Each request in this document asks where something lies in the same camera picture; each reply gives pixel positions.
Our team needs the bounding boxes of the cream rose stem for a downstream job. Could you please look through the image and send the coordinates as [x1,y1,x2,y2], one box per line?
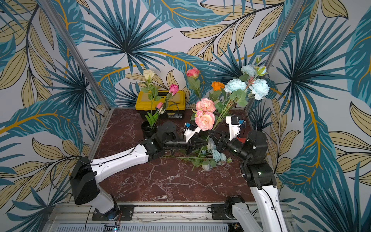
[141,70,158,115]

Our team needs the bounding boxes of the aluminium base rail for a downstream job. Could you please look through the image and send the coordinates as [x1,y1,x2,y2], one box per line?
[43,201,290,232]

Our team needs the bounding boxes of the pink red rose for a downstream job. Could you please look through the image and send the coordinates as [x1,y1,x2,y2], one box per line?
[186,67,202,100]

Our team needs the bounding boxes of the pale blue white rose spray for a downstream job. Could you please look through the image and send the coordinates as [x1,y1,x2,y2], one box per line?
[199,144,232,169]

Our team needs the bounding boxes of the pink peony spray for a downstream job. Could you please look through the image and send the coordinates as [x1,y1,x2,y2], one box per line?
[192,98,216,131]

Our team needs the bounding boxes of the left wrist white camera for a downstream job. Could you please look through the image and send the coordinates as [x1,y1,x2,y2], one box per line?
[184,123,201,142]

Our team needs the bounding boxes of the orange rose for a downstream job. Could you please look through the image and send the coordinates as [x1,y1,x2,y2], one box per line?
[209,81,225,102]

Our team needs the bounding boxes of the light blue rose stem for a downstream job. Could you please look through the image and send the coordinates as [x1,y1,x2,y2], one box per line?
[164,138,233,170]

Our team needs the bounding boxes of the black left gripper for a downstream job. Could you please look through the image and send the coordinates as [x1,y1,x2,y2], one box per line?
[165,135,209,155]

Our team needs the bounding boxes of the red glove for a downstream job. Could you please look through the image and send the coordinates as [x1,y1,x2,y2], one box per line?
[237,137,246,144]

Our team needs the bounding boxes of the pink white tulips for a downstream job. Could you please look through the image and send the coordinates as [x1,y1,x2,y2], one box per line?
[145,102,166,130]

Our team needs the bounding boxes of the yellow black toolbox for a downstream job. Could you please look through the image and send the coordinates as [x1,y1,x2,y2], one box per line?
[135,90,186,119]

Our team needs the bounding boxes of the wrist white camera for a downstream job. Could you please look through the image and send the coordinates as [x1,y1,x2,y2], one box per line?
[184,123,201,142]
[226,116,246,141]

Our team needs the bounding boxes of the magenta rose bud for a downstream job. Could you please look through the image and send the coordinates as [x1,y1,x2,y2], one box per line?
[162,84,179,110]

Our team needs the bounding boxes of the glossy black vase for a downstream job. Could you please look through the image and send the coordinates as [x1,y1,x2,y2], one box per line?
[141,121,157,140]

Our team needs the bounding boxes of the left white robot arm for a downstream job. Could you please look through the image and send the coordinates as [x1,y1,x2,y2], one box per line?
[70,121,208,217]

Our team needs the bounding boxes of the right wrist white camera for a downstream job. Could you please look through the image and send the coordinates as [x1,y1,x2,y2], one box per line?
[226,116,246,141]

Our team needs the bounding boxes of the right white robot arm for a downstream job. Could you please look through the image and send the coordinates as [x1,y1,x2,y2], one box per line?
[210,130,288,232]

